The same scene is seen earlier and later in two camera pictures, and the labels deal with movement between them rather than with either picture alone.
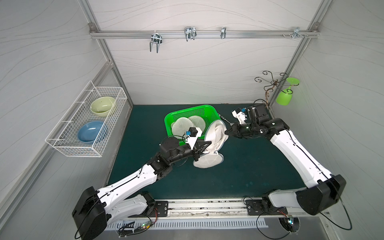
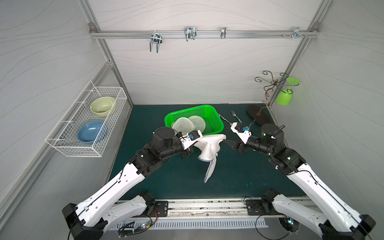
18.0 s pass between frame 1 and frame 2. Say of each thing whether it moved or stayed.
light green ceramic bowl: stayed
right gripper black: moved
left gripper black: moved
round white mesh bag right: stayed
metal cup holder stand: stayed
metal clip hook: stayed
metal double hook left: stayed
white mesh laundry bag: moved
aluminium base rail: stayed
